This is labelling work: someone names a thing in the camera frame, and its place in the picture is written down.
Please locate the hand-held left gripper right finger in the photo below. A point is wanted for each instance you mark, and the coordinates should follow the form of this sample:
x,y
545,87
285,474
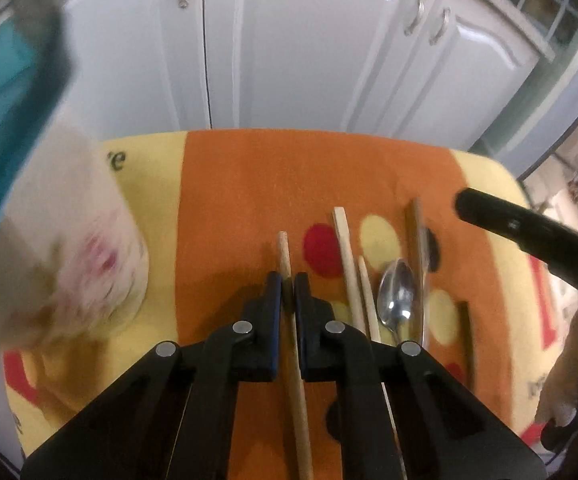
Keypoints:
x,y
305,330

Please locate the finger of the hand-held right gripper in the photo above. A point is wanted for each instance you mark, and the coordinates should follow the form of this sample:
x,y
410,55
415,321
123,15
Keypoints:
x,y
499,215

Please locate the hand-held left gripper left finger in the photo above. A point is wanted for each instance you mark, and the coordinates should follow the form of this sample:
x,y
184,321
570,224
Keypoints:
x,y
271,320

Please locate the light wooden chopstick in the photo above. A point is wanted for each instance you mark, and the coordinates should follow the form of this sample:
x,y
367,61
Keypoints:
x,y
299,410
368,295
346,260

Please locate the dark wooden chopstick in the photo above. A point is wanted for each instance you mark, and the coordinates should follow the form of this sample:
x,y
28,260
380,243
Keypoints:
x,y
468,345
414,240

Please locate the small metal spoon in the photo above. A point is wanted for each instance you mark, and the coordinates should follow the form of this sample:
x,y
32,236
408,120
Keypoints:
x,y
396,295

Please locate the floral ceramic utensil holder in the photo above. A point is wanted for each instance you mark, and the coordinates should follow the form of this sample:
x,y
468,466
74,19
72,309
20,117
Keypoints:
x,y
69,240

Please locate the white cabinet door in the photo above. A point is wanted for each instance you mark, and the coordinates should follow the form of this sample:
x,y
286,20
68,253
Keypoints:
x,y
134,60
294,50
449,90

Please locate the grey cabinet side panel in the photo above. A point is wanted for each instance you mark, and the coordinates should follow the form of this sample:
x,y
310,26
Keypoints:
x,y
559,90

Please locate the colourful printed mat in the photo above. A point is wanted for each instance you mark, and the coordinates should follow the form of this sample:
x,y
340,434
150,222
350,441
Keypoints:
x,y
269,175

